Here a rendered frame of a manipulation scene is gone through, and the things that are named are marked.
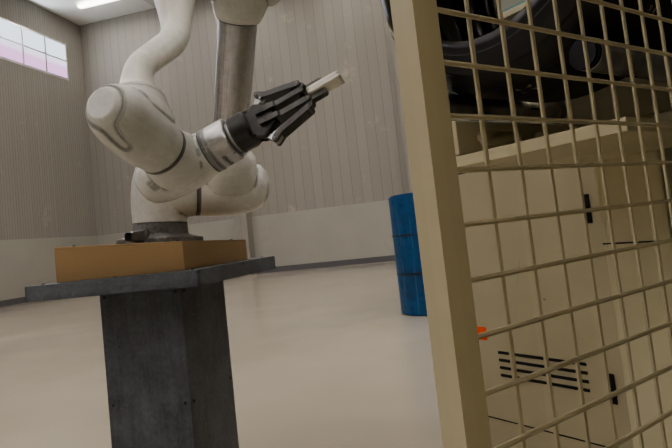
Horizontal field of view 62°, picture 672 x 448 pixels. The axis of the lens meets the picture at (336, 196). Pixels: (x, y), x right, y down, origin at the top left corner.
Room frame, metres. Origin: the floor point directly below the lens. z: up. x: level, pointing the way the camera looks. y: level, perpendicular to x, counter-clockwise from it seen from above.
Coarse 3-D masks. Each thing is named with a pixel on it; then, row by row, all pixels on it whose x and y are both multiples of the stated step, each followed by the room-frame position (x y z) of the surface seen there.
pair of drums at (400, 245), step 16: (400, 208) 4.41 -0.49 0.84; (400, 224) 4.43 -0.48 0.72; (400, 240) 4.45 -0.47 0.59; (416, 240) 4.34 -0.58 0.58; (400, 256) 4.47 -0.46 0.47; (416, 256) 4.35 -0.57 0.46; (400, 272) 4.50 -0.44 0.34; (416, 272) 4.35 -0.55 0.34; (400, 288) 4.54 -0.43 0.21; (416, 288) 4.36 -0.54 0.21; (416, 304) 4.38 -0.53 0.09
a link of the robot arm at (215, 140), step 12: (204, 132) 1.06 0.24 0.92; (216, 132) 1.04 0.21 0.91; (228, 132) 1.05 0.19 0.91; (204, 144) 1.05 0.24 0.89; (216, 144) 1.04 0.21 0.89; (228, 144) 1.04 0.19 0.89; (216, 156) 1.05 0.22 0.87; (228, 156) 1.06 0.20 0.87; (240, 156) 1.07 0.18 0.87; (216, 168) 1.07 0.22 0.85
